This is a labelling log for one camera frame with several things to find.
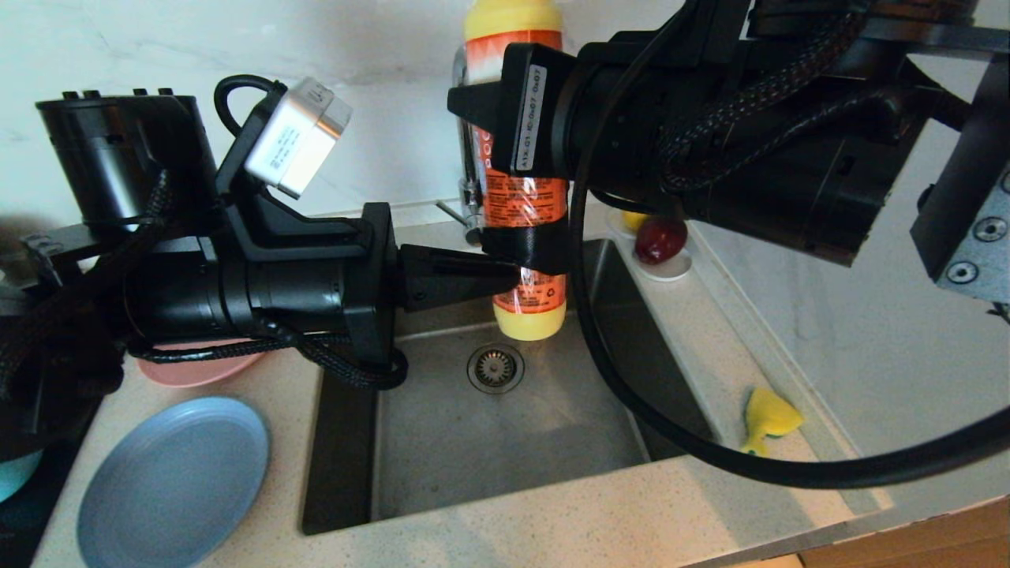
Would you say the orange dish soap bottle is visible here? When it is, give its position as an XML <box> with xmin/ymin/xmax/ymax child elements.
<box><xmin>462</xmin><ymin>0</ymin><xmax>570</xmax><ymax>342</ymax></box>

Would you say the metal sink drain strainer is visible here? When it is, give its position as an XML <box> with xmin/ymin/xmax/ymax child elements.
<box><xmin>466</xmin><ymin>343</ymin><xmax>526</xmax><ymax>395</ymax></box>

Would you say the stainless steel sink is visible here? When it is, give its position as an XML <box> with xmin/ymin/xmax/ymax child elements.
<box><xmin>300</xmin><ymin>239</ymin><xmax>720</xmax><ymax>536</ymax></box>

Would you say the yellow sponge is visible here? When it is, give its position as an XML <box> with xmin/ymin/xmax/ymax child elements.
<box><xmin>739</xmin><ymin>387</ymin><xmax>804</xmax><ymax>458</ymax></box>

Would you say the chrome gooseneck faucet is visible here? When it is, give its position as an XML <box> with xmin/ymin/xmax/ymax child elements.
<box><xmin>436</xmin><ymin>43</ymin><xmax>486</xmax><ymax>245</ymax></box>

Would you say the pink plate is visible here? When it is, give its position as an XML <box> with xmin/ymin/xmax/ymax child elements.
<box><xmin>136</xmin><ymin>343</ymin><xmax>265</xmax><ymax>388</ymax></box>

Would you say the dark red apple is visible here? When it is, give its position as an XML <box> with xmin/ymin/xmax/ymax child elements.
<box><xmin>634</xmin><ymin>217</ymin><xmax>689</xmax><ymax>266</ymax></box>

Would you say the small white dish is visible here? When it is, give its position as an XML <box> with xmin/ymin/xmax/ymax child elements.
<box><xmin>606</xmin><ymin>207</ymin><xmax>692</xmax><ymax>283</ymax></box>

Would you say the blue plate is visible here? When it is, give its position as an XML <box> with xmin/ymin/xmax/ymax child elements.
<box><xmin>77</xmin><ymin>396</ymin><xmax>271</xmax><ymax>568</ymax></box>

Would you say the teal cup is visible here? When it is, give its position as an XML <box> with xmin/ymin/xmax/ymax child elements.
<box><xmin>0</xmin><ymin>450</ymin><xmax>44</xmax><ymax>503</ymax></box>

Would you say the black glass cooktop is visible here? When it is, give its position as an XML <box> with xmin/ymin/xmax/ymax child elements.
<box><xmin>0</xmin><ymin>442</ymin><xmax>80</xmax><ymax>568</ymax></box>

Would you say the wooden cabinet panel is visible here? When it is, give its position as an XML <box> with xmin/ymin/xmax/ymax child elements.
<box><xmin>797</xmin><ymin>493</ymin><xmax>1010</xmax><ymax>568</ymax></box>

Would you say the thick black braided hose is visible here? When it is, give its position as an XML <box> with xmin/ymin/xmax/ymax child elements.
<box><xmin>0</xmin><ymin>170</ymin><xmax>409</xmax><ymax>391</ymax></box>
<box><xmin>659</xmin><ymin>8</ymin><xmax>948</xmax><ymax>194</ymax></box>

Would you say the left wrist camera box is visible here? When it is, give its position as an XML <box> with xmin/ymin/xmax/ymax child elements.
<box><xmin>245</xmin><ymin>77</ymin><xmax>354</xmax><ymax>198</ymax></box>

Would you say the thick smooth black cable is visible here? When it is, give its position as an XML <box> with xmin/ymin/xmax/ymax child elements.
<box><xmin>570</xmin><ymin>0</ymin><xmax>1010</xmax><ymax>490</ymax></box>

